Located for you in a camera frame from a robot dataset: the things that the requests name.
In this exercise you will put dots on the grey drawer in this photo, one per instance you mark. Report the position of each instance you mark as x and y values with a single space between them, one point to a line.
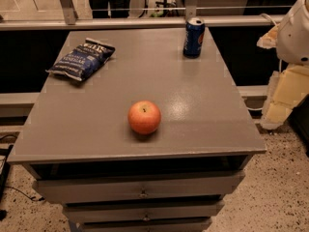
136 188
144 211
190 224

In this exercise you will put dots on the red apple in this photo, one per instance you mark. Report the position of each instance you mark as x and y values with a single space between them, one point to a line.
144 117

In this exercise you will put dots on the grey drawer cabinet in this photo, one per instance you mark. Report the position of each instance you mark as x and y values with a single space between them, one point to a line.
151 142

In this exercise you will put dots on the grey metal railing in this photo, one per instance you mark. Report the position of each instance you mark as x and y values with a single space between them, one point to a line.
77 14

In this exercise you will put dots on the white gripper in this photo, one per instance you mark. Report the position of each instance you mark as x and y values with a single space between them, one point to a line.
294 36

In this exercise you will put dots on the blue pepsi can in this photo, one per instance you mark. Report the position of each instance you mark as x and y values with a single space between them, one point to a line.
194 34

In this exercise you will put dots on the middle grey drawer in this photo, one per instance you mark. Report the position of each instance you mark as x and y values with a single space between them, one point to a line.
144 211

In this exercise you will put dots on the bottom grey drawer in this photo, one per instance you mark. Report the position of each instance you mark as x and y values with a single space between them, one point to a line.
190 224

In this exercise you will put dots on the top grey drawer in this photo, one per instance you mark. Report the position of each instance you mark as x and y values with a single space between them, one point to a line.
136 188

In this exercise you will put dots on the blue chip bag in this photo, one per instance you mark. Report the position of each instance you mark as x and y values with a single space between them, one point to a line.
83 60

